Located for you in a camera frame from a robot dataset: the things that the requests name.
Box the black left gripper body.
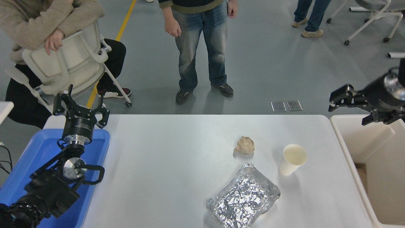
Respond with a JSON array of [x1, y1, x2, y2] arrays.
[[62, 106, 97, 137]]

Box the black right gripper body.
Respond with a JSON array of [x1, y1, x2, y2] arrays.
[[360, 75, 405, 112]]

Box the white paper cup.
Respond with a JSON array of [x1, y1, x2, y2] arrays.
[[278, 144, 308, 176]]

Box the person's left hand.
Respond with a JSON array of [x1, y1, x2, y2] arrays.
[[227, 0, 238, 18], [44, 28, 65, 56]]

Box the person's right hand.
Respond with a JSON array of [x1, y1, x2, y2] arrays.
[[165, 17, 182, 38]]

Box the white swivel chair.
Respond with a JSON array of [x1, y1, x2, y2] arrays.
[[6, 21, 133, 113], [326, 0, 405, 46]]

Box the large pale plastic bin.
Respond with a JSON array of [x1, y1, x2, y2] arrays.
[[330, 114, 405, 228]]

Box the blue plastic tray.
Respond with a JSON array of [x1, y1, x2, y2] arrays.
[[0, 128, 110, 228]]

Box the white side table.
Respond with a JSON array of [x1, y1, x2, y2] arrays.
[[0, 101, 15, 124]]

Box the person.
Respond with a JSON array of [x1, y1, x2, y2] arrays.
[[292, 0, 332, 38], [0, 0, 132, 129], [158, 0, 238, 105]]

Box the crumpled tan paper ball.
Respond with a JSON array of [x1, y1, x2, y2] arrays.
[[234, 136, 255, 155]]

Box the crumpled silver foil tray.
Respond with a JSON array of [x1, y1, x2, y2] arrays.
[[206, 162, 281, 228]]

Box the black cables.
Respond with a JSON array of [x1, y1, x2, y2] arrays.
[[0, 142, 13, 174]]

